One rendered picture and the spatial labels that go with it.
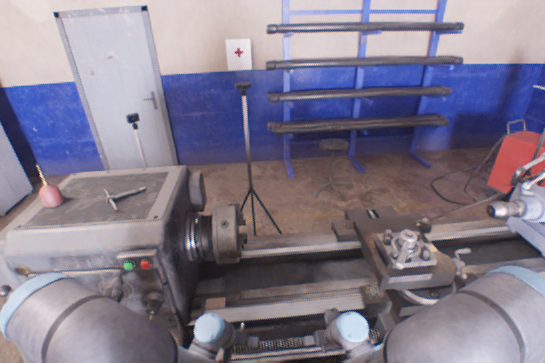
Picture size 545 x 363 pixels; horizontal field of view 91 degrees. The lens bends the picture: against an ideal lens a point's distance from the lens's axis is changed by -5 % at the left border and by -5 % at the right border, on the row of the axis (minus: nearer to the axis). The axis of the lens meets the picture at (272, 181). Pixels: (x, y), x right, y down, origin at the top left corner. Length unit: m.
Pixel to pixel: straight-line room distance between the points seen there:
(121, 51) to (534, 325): 4.21
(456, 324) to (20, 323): 0.60
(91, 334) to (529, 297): 0.60
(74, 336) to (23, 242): 0.77
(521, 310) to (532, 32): 5.31
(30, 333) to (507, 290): 0.67
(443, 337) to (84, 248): 0.99
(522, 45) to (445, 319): 5.30
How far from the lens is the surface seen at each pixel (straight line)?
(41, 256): 1.19
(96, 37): 4.33
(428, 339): 0.47
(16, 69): 4.98
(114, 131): 4.56
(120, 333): 0.47
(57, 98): 4.80
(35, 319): 0.53
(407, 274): 1.20
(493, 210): 1.68
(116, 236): 1.05
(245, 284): 1.54
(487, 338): 0.47
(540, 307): 0.54
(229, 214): 1.17
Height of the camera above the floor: 1.90
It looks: 30 degrees down
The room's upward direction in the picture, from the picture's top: 2 degrees counter-clockwise
